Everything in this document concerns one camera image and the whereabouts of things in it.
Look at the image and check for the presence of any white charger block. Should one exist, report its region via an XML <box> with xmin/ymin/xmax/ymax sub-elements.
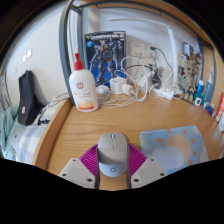
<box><xmin>109</xmin><ymin>76</ymin><xmax>128</xmax><ymax>95</ymax></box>
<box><xmin>137</xmin><ymin>74</ymin><xmax>150</xmax><ymax>95</ymax></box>

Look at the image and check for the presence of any blue robot model kit box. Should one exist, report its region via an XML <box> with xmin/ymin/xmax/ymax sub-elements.
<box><xmin>83</xmin><ymin>30</ymin><xmax>127</xmax><ymax>88</ymax></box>

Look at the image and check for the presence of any blue snack packet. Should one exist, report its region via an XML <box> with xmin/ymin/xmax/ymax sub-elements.
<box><xmin>203</xmin><ymin>102</ymin><xmax>216</xmax><ymax>118</ymax></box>

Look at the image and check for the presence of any blue spray bottle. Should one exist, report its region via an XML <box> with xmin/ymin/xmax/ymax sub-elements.
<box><xmin>203</xmin><ymin>71</ymin><xmax>215</xmax><ymax>104</ymax></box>

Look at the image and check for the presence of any brown tree-creature figurine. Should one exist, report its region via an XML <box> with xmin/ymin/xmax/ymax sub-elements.
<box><xmin>184</xmin><ymin>53</ymin><xmax>203</xmax><ymax>101</ymax></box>

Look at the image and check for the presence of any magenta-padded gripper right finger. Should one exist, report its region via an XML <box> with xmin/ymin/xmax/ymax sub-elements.
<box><xmin>125</xmin><ymin>143</ymin><xmax>168</xmax><ymax>190</ymax></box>

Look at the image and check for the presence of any white cable bundle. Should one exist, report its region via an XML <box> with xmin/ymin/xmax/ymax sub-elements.
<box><xmin>96</xmin><ymin>55</ymin><xmax>158</xmax><ymax>109</ymax></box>

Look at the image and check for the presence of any blue white tube bottle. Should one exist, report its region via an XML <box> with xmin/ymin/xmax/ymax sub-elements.
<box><xmin>195</xmin><ymin>79</ymin><xmax>205</xmax><ymax>101</ymax></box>

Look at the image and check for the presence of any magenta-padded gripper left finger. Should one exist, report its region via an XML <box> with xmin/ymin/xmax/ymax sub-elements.
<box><xmin>58</xmin><ymin>143</ymin><xmax>102</xmax><ymax>190</ymax></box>

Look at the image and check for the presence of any white red-pump lotion bottle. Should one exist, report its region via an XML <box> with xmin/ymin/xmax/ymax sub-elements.
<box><xmin>68</xmin><ymin>52</ymin><xmax>100</xmax><ymax>113</ymax></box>

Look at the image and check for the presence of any black bag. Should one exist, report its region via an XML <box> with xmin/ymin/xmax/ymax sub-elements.
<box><xmin>17</xmin><ymin>69</ymin><xmax>43</xmax><ymax>127</ymax></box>

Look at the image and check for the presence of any grey computer mouse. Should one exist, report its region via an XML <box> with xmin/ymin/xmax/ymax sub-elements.
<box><xmin>96</xmin><ymin>131</ymin><xmax>129</xmax><ymax>178</ymax></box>

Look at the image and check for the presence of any colourful printed box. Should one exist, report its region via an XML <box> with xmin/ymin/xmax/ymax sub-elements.
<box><xmin>181</xmin><ymin>41</ymin><xmax>201</xmax><ymax>68</ymax></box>

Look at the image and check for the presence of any sky print mouse pad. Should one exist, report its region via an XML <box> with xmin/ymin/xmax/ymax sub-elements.
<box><xmin>138</xmin><ymin>124</ymin><xmax>209</xmax><ymax>176</ymax></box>

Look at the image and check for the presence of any light teal bedding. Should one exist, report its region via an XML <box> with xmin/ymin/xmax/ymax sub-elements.
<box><xmin>0</xmin><ymin>105</ymin><xmax>48</xmax><ymax>164</ymax></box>

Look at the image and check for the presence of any white desk lamp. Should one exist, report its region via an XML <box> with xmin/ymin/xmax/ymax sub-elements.
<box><xmin>108</xmin><ymin>17</ymin><xmax>178</xmax><ymax>79</ymax></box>

